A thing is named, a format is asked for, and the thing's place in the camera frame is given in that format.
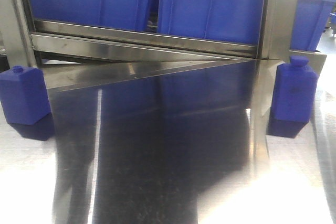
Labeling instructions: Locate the blue plastic bottle part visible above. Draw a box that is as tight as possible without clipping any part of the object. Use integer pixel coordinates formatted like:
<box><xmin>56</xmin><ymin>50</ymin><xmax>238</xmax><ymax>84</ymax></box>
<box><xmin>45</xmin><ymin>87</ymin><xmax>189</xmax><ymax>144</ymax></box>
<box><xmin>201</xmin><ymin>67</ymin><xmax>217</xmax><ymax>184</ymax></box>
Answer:
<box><xmin>1</xmin><ymin>66</ymin><xmax>51</xmax><ymax>125</ymax></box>
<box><xmin>271</xmin><ymin>56</ymin><xmax>318</xmax><ymax>123</ymax></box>

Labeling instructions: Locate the middle blue storage bin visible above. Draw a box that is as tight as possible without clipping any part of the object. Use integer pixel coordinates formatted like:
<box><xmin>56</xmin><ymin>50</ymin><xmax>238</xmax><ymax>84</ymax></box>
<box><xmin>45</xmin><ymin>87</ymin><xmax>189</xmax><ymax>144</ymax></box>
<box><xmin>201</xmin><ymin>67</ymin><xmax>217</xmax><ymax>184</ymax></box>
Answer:
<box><xmin>157</xmin><ymin>0</ymin><xmax>263</xmax><ymax>45</ymax></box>

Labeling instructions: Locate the right stacked blue storage bin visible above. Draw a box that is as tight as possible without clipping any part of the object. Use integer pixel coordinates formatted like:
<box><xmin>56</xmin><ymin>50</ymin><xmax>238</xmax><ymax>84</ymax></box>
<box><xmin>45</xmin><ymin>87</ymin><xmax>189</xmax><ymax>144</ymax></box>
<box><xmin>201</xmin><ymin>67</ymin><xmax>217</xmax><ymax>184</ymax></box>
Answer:
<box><xmin>290</xmin><ymin>0</ymin><xmax>335</xmax><ymax>51</ymax></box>

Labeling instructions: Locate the stainless steel table rack frame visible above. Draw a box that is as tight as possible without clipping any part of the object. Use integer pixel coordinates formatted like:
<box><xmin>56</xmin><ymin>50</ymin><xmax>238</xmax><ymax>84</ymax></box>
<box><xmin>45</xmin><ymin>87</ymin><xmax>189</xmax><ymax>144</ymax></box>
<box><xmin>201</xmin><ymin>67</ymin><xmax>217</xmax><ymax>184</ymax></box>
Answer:
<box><xmin>0</xmin><ymin>0</ymin><xmax>328</xmax><ymax>93</ymax></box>

